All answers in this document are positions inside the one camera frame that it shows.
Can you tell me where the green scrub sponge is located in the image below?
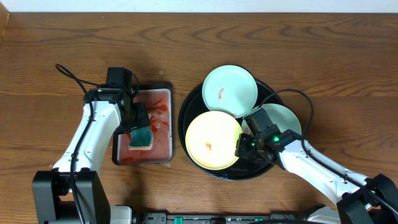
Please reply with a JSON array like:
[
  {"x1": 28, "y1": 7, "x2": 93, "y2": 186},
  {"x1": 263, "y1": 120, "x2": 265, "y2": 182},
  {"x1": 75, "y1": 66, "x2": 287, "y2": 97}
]
[{"x1": 129, "y1": 127, "x2": 154, "y2": 151}]

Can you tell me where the light blue plate top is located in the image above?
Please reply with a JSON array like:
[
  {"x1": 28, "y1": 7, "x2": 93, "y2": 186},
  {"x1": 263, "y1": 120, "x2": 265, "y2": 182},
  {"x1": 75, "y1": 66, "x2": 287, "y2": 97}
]
[{"x1": 201, "y1": 65, "x2": 258, "y2": 118}]

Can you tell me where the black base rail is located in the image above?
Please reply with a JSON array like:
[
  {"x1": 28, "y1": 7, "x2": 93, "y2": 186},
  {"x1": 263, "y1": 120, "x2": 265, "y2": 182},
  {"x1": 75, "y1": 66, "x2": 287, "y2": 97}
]
[{"x1": 131, "y1": 212, "x2": 309, "y2": 224}]

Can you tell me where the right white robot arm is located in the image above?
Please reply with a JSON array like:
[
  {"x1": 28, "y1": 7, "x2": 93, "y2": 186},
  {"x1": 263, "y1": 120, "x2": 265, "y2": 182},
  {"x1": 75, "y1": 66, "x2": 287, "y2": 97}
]
[{"x1": 235, "y1": 129, "x2": 397, "y2": 223}]

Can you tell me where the black rectangular soap tray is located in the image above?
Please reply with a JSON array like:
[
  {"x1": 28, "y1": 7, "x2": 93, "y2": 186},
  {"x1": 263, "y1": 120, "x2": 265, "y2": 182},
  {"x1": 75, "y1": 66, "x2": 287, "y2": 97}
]
[{"x1": 112, "y1": 83, "x2": 173, "y2": 166}]

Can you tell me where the yellow plate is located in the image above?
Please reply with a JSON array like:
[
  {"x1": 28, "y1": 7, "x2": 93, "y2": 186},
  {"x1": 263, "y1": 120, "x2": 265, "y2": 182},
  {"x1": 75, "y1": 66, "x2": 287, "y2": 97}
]
[{"x1": 185, "y1": 111, "x2": 243, "y2": 170}]

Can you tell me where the light blue plate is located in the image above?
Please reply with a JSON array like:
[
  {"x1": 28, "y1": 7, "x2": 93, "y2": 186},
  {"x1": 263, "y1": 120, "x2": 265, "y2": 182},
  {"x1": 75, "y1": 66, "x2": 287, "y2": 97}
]
[
  {"x1": 249, "y1": 103, "x2": 302, "y2": 134},
  {"x1": 201, "y1": 65, "x2": 258, "y2": 118}
]

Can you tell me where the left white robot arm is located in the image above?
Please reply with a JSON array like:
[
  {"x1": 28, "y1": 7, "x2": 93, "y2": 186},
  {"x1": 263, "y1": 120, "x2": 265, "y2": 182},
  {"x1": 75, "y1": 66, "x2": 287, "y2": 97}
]
[{"x1": 32, "y1": 88, "x2": 150, "y2": 223}]

